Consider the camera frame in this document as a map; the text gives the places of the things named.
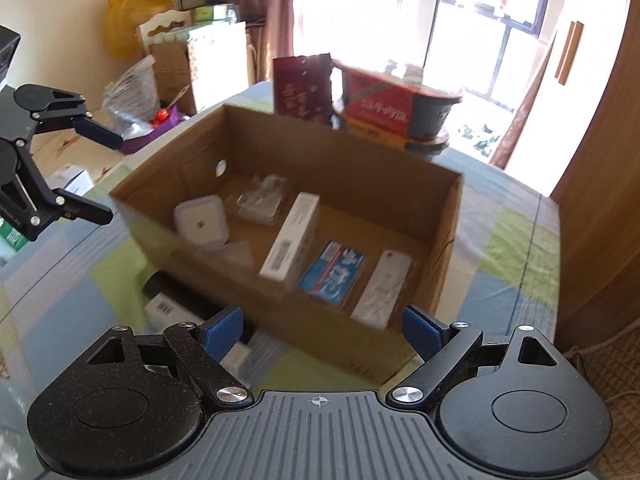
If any black cylinder tube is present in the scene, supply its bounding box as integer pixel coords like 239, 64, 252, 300
142, 271, 226, 323

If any green white medicine box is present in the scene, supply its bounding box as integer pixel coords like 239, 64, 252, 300
0, 218, 28, 252

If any white red label box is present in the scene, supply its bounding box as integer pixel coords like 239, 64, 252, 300
352, 250, 412, 330

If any long white barcode box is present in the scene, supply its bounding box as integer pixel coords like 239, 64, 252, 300
259, 192, 320, 288

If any white square night light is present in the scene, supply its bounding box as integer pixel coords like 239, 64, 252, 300
174, 195, 229, 248

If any blue white toothpaste box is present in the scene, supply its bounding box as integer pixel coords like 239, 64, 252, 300
297, 240, 366, 307

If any clear plastic hook package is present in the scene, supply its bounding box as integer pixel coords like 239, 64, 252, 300
235, 174, 288, 226

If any small white box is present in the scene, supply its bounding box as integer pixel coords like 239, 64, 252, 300
47, 165, 94, 196

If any purple tray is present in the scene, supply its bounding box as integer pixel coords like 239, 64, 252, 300
119, 106, 188, 155

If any clear plastic bag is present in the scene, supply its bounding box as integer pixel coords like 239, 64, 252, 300
102, 55, 160, 140

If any yellow plastic bag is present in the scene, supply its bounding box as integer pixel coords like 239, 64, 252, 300
104, 0, 174, 62

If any brown cardboard box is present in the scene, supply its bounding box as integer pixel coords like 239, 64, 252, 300
112, 105, 463, 382

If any brown quilted cushion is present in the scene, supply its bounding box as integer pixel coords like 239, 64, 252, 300
564, 320, 640, 479

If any wooden door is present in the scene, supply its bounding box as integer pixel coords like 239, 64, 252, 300
552, 0, 639, 351

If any dark red gift box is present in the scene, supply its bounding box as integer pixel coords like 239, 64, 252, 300
272, 53, 333, 125

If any maroon curtain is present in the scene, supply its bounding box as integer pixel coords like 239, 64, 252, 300
219, 0, 305, 84

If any red instant meal bowl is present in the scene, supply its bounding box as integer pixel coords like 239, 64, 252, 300
334, 62, 462, 141

